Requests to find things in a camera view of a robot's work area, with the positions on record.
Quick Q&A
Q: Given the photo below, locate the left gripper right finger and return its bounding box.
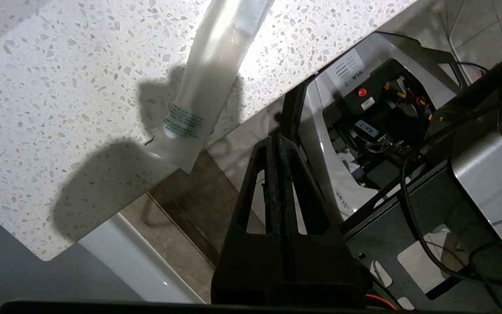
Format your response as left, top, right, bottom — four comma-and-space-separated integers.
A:
277, 133, 370, 306

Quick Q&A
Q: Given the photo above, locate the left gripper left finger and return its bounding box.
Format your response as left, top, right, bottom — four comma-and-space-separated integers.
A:
211, 136, 283, 303

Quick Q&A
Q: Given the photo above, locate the clear plastic toothbrush packet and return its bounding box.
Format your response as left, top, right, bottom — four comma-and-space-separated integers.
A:
146, 0, 275, 174

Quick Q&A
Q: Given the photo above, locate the orange cable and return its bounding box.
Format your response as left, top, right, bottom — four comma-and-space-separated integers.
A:
365, 294, 398, 311

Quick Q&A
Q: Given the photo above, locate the black cable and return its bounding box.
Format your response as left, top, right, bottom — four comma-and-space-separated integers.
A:
399, 154, 502, 289

